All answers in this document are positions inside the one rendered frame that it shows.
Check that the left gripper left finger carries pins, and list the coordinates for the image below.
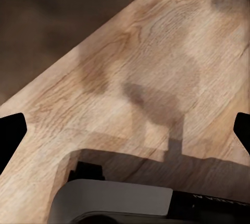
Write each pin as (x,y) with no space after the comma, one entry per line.
(12,130)

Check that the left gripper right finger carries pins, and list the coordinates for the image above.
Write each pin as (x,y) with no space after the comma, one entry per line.
(242,129)

